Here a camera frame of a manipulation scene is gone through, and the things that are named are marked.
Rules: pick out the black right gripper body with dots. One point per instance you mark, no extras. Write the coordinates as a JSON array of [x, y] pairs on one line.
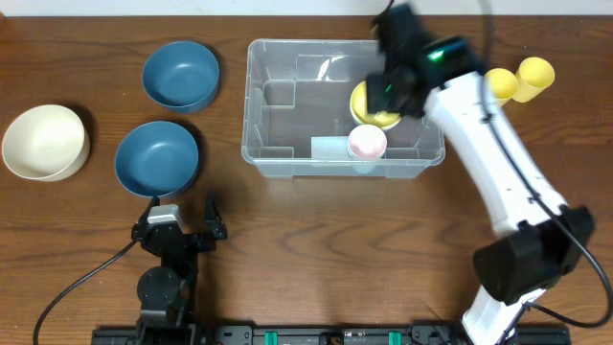
[[392, 94]]

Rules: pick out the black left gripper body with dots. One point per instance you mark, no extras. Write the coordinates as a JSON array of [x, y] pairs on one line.
[[188, 261]]

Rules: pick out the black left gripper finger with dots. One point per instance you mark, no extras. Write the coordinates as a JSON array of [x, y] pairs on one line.
[[142, 221], [214, 224]]

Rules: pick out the small yellow bowl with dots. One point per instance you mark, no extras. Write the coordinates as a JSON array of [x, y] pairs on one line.
[[358, 108]]

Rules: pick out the yellow cup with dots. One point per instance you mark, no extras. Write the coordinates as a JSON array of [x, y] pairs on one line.
[[502, 83], [534, 75]]

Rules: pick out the pink cup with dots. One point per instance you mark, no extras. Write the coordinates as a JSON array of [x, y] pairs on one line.
[[367, 142]]

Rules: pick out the light blue cup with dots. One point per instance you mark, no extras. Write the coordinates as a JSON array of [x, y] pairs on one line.
[[365, 166]]

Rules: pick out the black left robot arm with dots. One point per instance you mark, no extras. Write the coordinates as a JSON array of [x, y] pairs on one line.
[[167, 291]]

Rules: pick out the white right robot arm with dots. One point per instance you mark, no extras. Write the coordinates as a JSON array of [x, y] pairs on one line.
[[539, 237]]

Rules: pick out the clear plastic storage container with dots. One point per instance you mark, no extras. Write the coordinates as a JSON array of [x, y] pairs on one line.
[[297, 117]]

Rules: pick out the near dark blue bowl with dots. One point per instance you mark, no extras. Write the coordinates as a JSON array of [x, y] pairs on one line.
[[157, 159]]

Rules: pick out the dark blue bowl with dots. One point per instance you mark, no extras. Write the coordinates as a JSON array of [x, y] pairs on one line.
[[157, 159], [182, 76]]

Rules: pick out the large cream bowl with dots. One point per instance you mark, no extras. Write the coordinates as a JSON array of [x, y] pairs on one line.
[[46, 143]]

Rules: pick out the far dark blue bowl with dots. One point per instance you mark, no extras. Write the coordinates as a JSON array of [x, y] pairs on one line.
[[182, 76]]

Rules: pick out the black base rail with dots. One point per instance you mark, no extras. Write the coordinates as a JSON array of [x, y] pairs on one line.
[[419, 334]]

